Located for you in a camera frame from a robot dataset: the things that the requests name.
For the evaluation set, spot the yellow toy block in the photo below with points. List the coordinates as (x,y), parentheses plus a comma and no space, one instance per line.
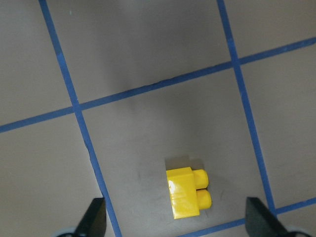
(188,191)

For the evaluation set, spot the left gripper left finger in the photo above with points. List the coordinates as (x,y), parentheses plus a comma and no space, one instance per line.
(93,223)

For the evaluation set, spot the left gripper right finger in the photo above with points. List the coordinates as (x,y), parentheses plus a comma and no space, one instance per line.
(260,222)

